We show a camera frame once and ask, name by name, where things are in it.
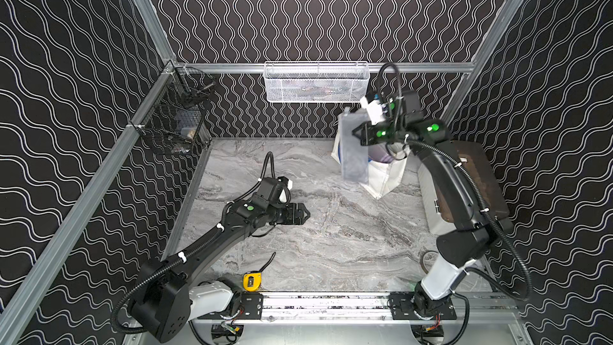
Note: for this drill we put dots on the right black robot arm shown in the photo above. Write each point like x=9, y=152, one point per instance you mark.
x=398, y=119

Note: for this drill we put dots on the brown lid storage box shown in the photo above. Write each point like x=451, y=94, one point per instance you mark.
x=438, y=215

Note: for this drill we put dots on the white wire mesh basket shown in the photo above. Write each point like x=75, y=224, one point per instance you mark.
x=316, y=82

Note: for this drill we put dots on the white canvas tote bag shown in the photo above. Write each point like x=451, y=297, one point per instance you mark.
x=385, y=173

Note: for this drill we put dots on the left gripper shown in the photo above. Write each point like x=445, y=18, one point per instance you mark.
x=289, y=213

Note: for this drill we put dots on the yellow tape measure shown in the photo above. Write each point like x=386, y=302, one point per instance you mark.
x=252, y=280

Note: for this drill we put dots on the black wire basket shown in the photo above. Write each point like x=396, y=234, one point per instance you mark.
x=175, y=126

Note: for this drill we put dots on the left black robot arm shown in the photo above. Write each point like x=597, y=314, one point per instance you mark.
x=167, y=295

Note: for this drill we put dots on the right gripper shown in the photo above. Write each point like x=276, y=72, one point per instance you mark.
x=365, y=136

